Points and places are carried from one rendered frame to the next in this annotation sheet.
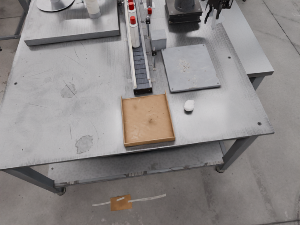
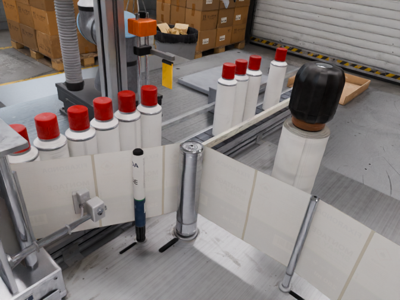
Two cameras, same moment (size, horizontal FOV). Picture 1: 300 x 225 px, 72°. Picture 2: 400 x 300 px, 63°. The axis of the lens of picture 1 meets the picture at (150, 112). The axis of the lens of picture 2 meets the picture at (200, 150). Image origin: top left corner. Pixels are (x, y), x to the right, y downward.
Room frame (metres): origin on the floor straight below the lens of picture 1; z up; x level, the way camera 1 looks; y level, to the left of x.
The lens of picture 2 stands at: (1.99, 0.58, 1.33)
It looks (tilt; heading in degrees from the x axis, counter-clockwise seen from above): 32 degrees down; 223
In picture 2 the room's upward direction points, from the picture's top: 5 degrees clockwise
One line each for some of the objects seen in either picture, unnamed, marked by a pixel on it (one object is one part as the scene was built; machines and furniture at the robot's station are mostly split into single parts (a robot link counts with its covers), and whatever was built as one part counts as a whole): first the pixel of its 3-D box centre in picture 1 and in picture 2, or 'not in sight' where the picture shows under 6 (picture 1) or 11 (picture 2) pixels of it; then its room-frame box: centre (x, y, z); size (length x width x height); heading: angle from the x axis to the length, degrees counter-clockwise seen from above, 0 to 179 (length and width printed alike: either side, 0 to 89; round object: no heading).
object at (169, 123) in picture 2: (138, 18); (231, 98); (1.27, 0.03, 0.96); 1.07 x 0.01 x 0.01; 4
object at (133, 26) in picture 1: (134, 32); (275, 81); (1.10, 0.06, 0.98); 0.05 x 0.05 x 0.20
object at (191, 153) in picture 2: not in sight; (188, 192); (1.69, 0.28, 0.97); 0.05 x 0.05 x 0.19
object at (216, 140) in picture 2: (128, 26); (249, 122); (1.27, 0.10, 0.91); 1.07 x 0.01 x 0.02; 4
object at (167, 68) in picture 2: not in sight; (167, 74); (1.56, 0.07, 1.09); 0.03 x 0.01 x 0.06; 94
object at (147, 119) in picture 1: (146, 116); (329, 83); (0.57, 0.02, 0.85); 0.30 x 0.26 x 0.04; 4
